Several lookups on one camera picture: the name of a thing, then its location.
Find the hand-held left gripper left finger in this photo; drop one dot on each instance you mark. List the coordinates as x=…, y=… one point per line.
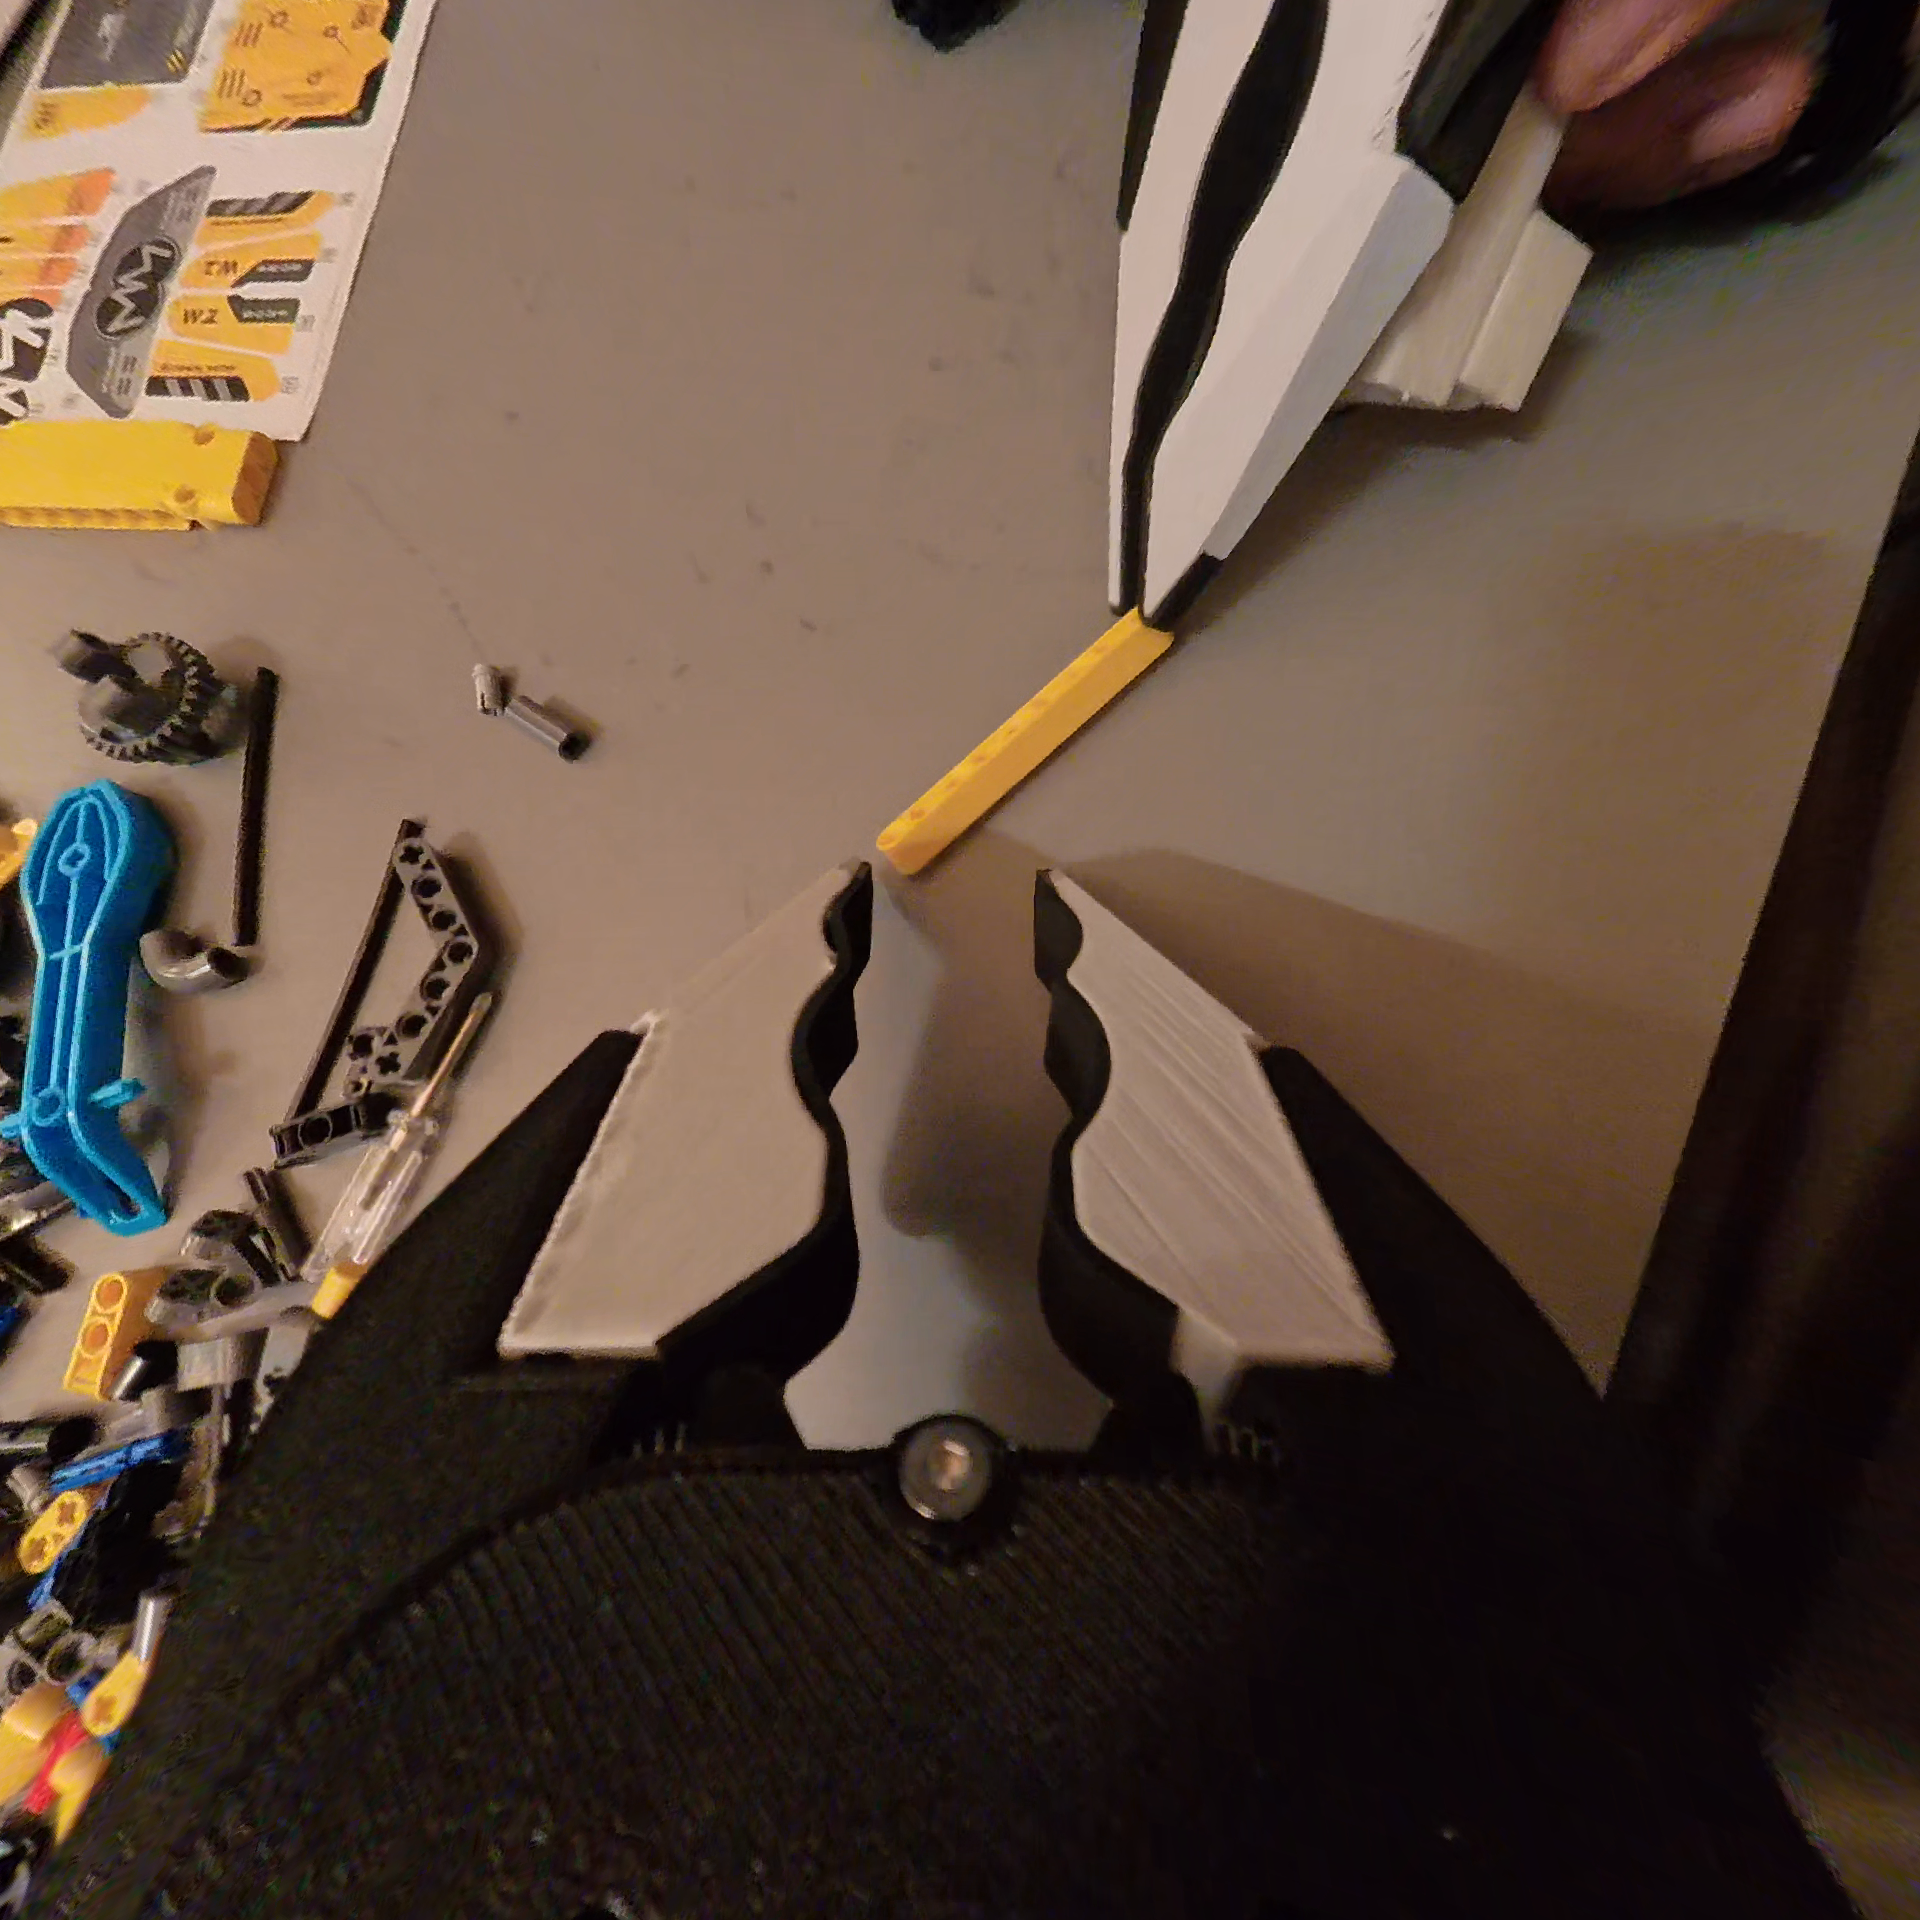
x=691, y=1171

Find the grey bent technic liftarm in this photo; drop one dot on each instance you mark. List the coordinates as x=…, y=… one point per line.
x=450, y=930

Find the grey curved elbow piece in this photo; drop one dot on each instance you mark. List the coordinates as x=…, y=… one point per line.
x=187, y=968

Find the yellow sticker sheet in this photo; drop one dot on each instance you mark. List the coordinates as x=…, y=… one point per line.
x=300, y=181

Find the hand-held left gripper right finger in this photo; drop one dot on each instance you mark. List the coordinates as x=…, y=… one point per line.
x=1213, y=1185

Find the blue brick separator tool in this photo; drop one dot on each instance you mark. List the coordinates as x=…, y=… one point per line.
x=90, y=930

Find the black long axle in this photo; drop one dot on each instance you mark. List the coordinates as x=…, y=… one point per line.
x=253, y=810

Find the person's right hand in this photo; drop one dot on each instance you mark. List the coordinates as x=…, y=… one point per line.
x=1664, y=89

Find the yellow thin beam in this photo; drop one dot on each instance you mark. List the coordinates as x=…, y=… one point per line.
x=1019, y=745

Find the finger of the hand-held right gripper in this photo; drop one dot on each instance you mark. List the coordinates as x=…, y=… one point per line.
x=1137, y=388
x=1306, y=300

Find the dark grey sleeve connector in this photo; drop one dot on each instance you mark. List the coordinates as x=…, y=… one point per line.
x=547, y=725

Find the dark grey bevel gear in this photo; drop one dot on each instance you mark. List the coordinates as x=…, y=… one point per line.
x=158, y=698

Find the black thin flexible rod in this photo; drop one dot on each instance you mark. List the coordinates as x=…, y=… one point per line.
x=348, y=972

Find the yellow rectangular panel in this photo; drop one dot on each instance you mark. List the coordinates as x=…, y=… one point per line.
x=118, y=475

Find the pile of small building pieces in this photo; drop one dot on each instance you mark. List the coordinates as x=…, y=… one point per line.
x=90, y=1320

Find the light grey small bush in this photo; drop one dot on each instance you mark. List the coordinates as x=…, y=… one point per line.
x=490, y=691

